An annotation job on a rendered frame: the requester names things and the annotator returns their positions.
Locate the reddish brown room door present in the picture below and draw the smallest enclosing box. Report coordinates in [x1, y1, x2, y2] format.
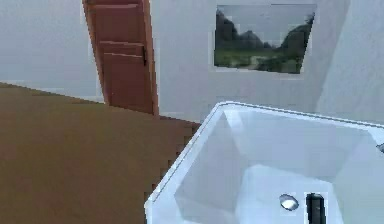
[81, 0, 160, 117]

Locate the silver round drain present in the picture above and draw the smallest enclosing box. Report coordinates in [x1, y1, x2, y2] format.
[279, 193, 300, 212]

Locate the framed landscape picture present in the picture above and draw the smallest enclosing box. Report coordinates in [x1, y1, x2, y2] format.
[213, 3, 318, 75]

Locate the black narrow tool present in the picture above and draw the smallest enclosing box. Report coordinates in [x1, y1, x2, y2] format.
[305, 192, 327, 224]

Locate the white bathtub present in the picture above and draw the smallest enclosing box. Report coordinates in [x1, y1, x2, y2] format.
[143, 100, 384, 224]

